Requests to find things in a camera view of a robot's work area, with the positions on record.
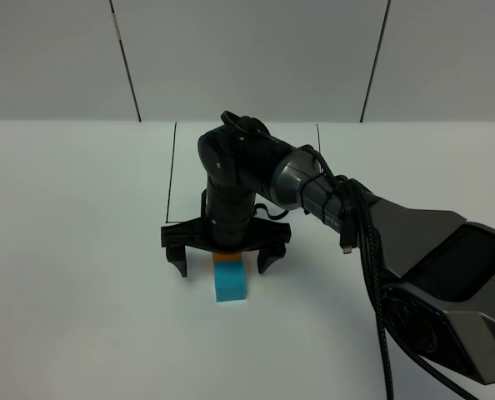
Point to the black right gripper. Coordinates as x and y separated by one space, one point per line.
226 225

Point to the orange cube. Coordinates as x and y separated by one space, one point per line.
222 258

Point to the blue cube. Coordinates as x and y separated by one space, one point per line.
230 280

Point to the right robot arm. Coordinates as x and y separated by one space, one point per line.
429 274

